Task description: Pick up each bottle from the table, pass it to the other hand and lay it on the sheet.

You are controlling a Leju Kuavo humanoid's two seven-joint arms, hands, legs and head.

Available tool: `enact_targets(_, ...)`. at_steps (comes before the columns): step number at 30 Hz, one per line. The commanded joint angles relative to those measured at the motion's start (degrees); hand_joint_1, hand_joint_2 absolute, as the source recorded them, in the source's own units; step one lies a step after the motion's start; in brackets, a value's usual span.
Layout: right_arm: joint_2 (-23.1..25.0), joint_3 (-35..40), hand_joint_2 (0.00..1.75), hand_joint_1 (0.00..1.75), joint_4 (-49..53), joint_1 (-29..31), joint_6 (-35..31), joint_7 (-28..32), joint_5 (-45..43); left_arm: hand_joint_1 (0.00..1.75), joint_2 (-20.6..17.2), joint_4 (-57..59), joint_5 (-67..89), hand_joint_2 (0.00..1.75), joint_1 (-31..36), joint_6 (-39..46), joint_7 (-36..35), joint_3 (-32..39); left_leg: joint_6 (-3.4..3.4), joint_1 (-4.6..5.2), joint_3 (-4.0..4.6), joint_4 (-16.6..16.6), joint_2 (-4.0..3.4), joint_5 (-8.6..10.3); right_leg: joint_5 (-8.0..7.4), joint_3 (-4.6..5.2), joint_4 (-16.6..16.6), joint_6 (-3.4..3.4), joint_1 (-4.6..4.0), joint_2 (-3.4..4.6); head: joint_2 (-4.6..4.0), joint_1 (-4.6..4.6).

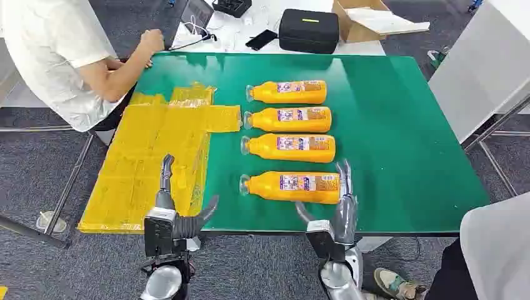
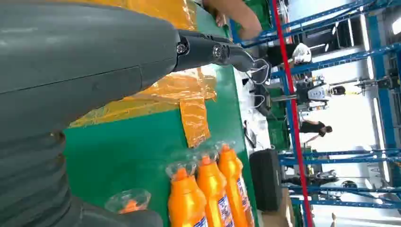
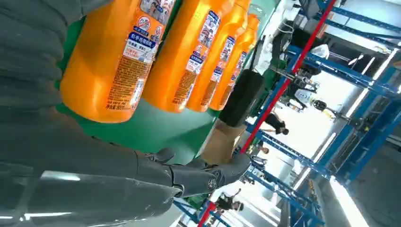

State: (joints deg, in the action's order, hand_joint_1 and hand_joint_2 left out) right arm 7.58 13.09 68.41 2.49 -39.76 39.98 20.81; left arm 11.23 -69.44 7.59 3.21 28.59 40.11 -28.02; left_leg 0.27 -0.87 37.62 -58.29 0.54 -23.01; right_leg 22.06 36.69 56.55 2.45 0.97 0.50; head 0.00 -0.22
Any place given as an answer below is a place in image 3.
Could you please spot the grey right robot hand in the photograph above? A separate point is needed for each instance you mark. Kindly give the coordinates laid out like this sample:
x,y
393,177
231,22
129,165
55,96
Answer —
x,y
78,175

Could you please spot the ribbed grey right robot arm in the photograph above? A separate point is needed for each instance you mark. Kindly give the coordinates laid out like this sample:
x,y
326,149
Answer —
x,y
28,53

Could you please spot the green table mat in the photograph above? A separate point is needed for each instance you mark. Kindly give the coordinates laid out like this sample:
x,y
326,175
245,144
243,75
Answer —
x,y
150,131

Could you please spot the brown cardboard box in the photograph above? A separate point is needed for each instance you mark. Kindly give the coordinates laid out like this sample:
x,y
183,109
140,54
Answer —
x,y
221,144

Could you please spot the person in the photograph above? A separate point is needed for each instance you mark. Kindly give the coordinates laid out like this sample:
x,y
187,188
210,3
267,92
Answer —
x,y
275,123
262,151
229,202

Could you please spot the black hard case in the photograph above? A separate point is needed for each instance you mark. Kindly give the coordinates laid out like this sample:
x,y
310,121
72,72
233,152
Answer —
x,y
242,97

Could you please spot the red pole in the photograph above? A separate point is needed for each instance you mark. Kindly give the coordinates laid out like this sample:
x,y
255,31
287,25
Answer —
x,y
282,87

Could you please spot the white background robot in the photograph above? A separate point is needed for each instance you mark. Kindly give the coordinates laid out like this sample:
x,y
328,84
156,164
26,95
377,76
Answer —
x,y
302,92

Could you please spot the blue steel rack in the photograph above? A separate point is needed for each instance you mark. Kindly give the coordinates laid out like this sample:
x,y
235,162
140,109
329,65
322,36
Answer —
x,y
344,73

